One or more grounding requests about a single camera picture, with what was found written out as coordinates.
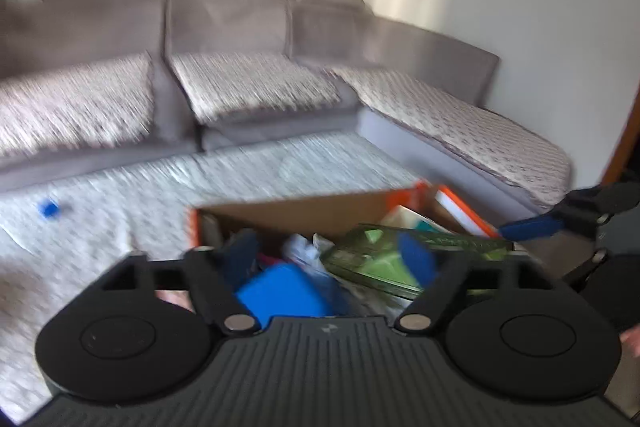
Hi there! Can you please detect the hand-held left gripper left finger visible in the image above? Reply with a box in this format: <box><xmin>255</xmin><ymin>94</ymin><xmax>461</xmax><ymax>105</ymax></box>
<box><xmin>102</xmin><ymin>229</ymin><xmax>261</xmax><ymax>336</ymax></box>

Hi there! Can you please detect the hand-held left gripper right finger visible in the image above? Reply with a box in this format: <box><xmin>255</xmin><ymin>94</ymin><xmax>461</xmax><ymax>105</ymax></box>
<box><xmin>394</xmin><ymin>231</ymin><xmax>559</xmax><ymax>336</ymax></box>

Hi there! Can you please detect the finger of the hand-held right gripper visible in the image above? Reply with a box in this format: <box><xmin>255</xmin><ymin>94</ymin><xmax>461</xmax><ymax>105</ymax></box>
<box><xmin>499</xmin><ymin>179</ymin><xmax>640</xmax><ymax>241</ymax></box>
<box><xmin>562</xmin><ymin>249</ymin><xmax>611</xmax><ymax>291</ymax></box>

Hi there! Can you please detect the green packaging box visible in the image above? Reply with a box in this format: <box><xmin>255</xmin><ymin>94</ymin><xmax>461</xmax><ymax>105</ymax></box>
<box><xmin>320</xmin><ymin>223</ymin><xmax>514</xmax><ymax>301</ymax></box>

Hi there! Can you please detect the cardboard box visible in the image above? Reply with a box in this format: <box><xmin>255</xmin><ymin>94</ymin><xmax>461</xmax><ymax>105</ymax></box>
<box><xmin>188</xmin><ymin>180</ymin><xmax>547</xmax><ymax>309</ymax></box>

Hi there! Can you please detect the person's right hand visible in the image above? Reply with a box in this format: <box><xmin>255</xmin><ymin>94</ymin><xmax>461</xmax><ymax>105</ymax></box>
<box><xmin>620</xmin><ymin>326</ymin><xmax>640</xmax><ymax>356</ymax></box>

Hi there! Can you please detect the teal and white box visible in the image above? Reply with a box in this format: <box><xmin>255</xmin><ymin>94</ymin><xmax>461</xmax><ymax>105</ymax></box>
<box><xmin>380</xmin><ymin>205</ymin><xmax>452</xmax><ymax>233</ymax></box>

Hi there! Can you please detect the blue plastic box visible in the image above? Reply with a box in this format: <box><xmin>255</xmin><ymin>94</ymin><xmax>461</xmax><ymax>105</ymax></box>
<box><xmin>234</xmin><ymin>264</ymin><xmax>332</xmax><ymax>319</ymax></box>

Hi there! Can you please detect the white crumpled bag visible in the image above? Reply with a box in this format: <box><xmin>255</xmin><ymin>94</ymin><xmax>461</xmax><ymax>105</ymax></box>
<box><xmin>282</xmin><ymin>234</ymin><xmax>334</xmax><ymax>274</ymax></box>

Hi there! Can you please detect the patterned sofa seat cover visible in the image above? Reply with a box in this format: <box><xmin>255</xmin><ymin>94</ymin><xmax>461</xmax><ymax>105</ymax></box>
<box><xmin>0</xmin><ymin>51</ymin><xmax>156</xmax><ymax>158</ymax></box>
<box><xmin>169</xmin><ymin>51</ymin><xmax>344</xmax><ymax>126</ymax></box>
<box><xmin>324</xmin><ymin>66</ymin><xmax>574</xmax><ymax>208</ymax></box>

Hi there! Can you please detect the grey quilted blanket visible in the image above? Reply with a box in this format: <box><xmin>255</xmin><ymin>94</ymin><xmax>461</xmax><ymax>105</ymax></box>
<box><xmin>0</xmin><ymin>131</ymin><xmax>422</xmax><ymax>423</ymax></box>

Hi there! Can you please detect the grey sectional sofa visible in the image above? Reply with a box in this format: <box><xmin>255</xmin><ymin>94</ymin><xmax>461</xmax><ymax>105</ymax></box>
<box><xmin>0</xmin><ymin>0</ymin><xmax>576</xmax><ymax>214</ymax></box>

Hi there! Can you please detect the brown wooden door frame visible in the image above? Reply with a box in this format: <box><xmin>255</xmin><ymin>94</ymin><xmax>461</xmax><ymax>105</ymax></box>
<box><xmin>599</xmin><ymin>84</ymin><xmax>640</xmax><ymax>188</ymax></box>

